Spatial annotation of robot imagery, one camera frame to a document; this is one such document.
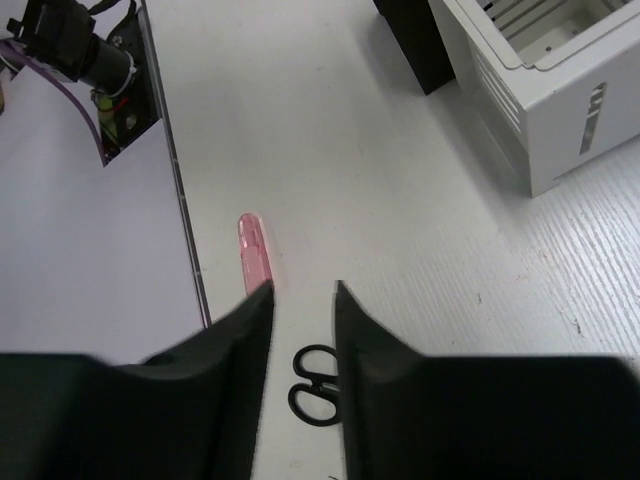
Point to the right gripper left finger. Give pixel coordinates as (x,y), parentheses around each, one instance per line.
(189,412)

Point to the white slotted container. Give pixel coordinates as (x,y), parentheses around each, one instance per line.
(555,82)

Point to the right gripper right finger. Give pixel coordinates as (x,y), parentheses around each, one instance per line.
(410,416)

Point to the black handled scissors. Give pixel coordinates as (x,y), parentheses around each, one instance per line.
(319,385)

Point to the pink translucent eraser case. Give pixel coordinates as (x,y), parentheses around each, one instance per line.
(254,258)

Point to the black slotted container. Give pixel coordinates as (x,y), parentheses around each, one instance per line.
(414,27)

